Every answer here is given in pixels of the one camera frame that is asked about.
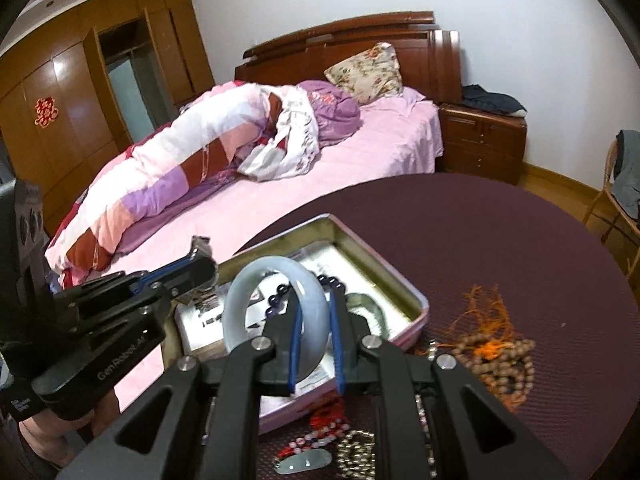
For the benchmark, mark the pink metal tin box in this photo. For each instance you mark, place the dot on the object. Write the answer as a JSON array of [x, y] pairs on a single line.
[[392, 306]]

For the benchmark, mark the person left hand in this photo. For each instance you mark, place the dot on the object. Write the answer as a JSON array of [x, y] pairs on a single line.
[[46, 434]]

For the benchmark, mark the patchwork pink quilt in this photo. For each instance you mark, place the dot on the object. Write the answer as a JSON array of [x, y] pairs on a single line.
[[259, 131]]

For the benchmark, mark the floral pillow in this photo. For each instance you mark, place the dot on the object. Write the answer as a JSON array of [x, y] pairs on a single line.
[[369, 75]]

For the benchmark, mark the purple garment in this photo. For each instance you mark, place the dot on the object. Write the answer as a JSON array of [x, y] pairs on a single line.
[[337, 113]]

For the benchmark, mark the pink bed mattress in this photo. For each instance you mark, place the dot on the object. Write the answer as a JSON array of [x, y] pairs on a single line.
[[398, 135]]

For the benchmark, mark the grey clothes on chair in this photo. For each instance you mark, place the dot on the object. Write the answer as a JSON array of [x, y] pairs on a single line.
[[626, 184]]

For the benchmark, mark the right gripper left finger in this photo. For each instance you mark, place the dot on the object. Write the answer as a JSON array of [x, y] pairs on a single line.
[[199, 421]]

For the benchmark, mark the red knot cord ornament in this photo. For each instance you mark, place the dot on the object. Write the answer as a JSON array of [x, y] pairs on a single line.
[[329, 417]]

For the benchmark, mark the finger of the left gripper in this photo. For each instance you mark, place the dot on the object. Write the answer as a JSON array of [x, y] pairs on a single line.
[[174, 280], [118, 286]]

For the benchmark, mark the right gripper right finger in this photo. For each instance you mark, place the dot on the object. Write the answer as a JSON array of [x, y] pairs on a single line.
[[433, 418]]

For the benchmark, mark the wooden wardrobe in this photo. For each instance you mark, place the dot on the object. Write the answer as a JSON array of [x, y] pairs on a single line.
[[59, 117]]

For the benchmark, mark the pale jade bangle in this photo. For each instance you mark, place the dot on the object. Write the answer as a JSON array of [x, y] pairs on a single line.
[[275, 309]]

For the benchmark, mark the wooden nightstand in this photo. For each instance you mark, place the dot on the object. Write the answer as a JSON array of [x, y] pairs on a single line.
[[482, 144]]

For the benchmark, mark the dark clothes on nightstand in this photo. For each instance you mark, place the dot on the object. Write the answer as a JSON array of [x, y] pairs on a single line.
[[475, 96]]

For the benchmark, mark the pink red bead pendant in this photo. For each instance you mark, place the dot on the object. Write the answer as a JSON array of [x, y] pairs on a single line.
[[312, 451]]

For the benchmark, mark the rattan chair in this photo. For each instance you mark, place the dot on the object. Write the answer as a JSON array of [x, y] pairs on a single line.
[[607, 209]]

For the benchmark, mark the dark red dotted tablecloth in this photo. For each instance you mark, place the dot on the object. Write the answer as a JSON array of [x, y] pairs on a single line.
[[449, 233]]

